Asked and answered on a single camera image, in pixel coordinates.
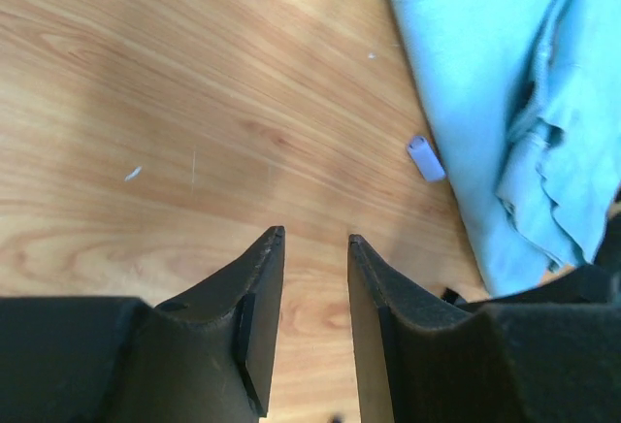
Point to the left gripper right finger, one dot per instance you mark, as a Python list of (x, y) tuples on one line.
[(549, 354)]

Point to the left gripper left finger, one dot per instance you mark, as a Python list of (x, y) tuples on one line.
[(205, 355)]

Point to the grey blue pen cap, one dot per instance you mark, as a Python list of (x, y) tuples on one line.
[(425, 159)]

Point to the black floral blanket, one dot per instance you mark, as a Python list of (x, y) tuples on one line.
[(598, 283)]

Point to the light blue cloth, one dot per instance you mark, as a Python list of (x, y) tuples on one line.
[(523, 100)]

